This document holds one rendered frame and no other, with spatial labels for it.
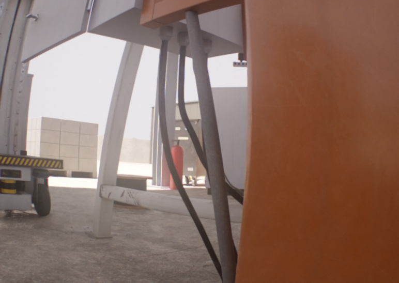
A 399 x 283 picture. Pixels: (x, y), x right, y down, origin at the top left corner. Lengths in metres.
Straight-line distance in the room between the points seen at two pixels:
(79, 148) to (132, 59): 4.26
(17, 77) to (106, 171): 0.91
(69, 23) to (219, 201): 0.62
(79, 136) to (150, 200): 4.49
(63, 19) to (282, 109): 0.75
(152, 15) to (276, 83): 0.39
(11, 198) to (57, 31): 0.96
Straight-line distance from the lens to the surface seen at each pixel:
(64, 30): 0.95
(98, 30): 0.87
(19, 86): 2.05
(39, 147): 5.25
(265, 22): 0.37
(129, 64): 1.44
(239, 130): 4.01
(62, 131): 5.44
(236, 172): 4.00
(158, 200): 1.16
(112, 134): 1.42
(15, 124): 2.02
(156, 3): 0.70
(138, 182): 2.61
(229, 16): 0.94
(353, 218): 0.31
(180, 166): 4.67
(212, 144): 0.54
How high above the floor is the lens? 0.35
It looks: 4 degrees up
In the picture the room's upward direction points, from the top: 2 degrees clockwise
